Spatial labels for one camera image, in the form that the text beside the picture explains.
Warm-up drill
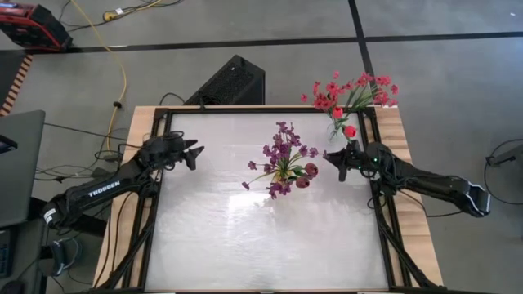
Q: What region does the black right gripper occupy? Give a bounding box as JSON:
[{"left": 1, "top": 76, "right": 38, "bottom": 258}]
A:
[{"left": 324, "top": 140, "right": 389, "bottom": 183}]

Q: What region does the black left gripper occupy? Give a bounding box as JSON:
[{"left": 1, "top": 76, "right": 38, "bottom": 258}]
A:
[{"left": 141, "top": 131, "right": 205, "bottom": 172}]

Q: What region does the red artificial tulip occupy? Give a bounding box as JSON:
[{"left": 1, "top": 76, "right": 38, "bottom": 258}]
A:
[
  {"left": 334, "top": 125, "right": 358, "bottom": 142},
  {"left": 332, "top": 106, "right": 345, "bottom": 131}
]

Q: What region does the red artificial flower bunch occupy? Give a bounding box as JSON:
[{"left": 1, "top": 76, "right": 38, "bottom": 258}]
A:
[
  {"left": 300, "top": 71, "right": 352, "bottom": 131},
  {"left": 337, "top": 72, "right": 400, "bottom": 131}
]

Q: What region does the purple artificial flower bunch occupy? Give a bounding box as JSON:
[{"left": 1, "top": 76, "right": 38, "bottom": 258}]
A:
[{"left": 241, "top": 121, "right": 329, "bottom": 200}]

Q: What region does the clear glass vase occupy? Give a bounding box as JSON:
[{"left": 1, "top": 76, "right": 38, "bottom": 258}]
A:
[{"left": 325, "top": 120, "right": 346, "bottom": 143}]

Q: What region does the black perforated computer case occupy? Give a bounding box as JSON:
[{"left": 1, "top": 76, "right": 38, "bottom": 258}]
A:
[{"left": 183, "top": 54, "right": 266, "bottom": 106}]

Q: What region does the wooden table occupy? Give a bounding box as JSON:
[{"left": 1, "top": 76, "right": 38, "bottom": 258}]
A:
[{"left": 92, "top": 105, "right": 445, "bottom": 289}]

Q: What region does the black desk base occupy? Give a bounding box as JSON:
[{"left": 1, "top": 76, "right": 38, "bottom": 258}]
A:
[{"left": 28, "top": 197, "right": 108, "bottom": 238}]

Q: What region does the yellow power plug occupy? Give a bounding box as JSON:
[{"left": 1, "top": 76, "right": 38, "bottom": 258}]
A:
[{"left": 103, "top": 0, "right": 164, "bottom": 22}]

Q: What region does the gray metal stand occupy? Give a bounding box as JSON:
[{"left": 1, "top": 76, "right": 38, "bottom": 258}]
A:
[{"left": 485, "top": 143, "right": 523, "bottom": 168}]

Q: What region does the black blue handheld device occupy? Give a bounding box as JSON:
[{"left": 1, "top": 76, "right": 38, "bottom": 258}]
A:
[{"left": 51, "top": 238, "right": 83, "bottom": 278}]

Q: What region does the black device with screen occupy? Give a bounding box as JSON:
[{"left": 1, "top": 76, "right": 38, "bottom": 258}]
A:
[{"left": 0, "top": 134, "right": 20, "bottom": 155}]

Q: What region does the orange black striped strip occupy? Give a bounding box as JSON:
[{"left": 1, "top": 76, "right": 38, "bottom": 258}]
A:
[{"left": 0, "top": 52, "right": 34, "bottom": 118}]

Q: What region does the red and black toolbox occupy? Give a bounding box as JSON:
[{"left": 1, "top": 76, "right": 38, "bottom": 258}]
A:
[{"left": 0, "top": 2, "right": 74, "bottom": 53}]

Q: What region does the black keyboard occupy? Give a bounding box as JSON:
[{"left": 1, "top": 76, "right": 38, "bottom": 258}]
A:
[{"left": 0, "top": 228, "right": 16, "bottom": 278}]

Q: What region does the black aluminium table frame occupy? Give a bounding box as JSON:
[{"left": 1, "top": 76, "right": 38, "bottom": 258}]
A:
[{"left": 96, "top": 106, "right": 445, "bottom": 294}]

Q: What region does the yellow cable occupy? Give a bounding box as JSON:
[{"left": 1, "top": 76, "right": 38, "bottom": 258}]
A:
[{"left": 69, "top": 0, "right": 128, "bottom": 151}]

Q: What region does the black cable loop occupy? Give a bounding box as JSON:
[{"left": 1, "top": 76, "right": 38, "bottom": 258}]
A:
[{"left": 483, "top": 137, "right": 523, "bottom": 206}]

